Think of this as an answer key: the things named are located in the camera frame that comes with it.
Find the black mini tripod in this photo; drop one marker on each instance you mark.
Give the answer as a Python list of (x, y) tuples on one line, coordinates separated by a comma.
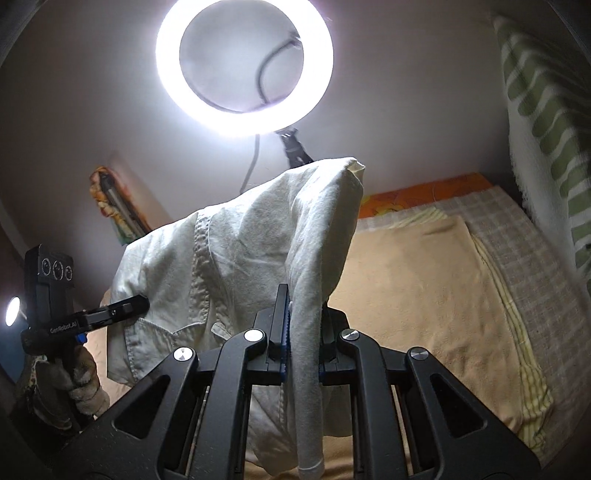
[(295, 150)]

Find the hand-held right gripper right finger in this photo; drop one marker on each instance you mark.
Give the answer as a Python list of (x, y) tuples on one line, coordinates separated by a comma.
[(333, 350)]

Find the person's left hand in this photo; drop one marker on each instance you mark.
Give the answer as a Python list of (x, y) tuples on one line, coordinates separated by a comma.
[(85, 376)]

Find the white button shirt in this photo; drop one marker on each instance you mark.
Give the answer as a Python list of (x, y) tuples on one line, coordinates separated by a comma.
[(240, 240)]

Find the checked bedsheet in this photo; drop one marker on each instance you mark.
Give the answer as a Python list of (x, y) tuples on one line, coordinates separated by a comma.
[(508, 230)]

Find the tan blanket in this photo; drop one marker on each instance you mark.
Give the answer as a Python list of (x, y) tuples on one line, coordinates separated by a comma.
[(415, 300)]

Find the yellow striped sheet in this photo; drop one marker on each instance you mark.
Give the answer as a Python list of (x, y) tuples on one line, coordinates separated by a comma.
[(535, 392)]

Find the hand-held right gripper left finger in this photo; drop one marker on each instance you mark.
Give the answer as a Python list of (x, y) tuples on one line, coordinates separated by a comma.
[(282, 344)]

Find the blue panel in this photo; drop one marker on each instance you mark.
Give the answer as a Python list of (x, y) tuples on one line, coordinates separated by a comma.
[(7, 350)]

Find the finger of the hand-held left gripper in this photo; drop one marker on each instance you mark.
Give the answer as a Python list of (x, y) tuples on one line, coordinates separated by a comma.
[(124, 309)]

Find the small white desk lamp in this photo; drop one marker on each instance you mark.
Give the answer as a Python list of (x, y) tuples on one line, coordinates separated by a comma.
[(13, 311)]

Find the folded metal stand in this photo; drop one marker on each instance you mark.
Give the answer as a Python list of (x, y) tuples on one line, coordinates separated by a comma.
[(122, 212)]

